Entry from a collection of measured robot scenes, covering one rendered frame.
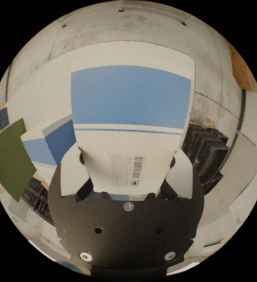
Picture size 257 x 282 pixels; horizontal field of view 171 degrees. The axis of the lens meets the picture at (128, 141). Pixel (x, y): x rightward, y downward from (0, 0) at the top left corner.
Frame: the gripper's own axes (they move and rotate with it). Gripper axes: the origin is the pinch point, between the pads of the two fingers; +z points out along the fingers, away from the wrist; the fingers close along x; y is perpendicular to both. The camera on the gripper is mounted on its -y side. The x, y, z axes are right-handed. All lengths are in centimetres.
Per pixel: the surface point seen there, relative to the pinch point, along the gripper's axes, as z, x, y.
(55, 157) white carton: -2.2, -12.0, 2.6
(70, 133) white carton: 4.3, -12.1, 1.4
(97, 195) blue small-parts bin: 0.9, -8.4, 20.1
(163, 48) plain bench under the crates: 6.4, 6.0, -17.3
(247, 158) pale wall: 12, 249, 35
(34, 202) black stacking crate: -11, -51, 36
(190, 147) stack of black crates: 38, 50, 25
